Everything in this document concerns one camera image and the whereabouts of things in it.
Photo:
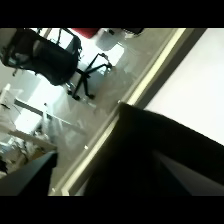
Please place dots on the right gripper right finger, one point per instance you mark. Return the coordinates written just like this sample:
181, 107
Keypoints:
200, 185

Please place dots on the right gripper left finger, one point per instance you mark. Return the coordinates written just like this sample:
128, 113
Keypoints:
31, 178

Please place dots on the black office chair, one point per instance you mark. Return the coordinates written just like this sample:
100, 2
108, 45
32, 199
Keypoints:
50, 61

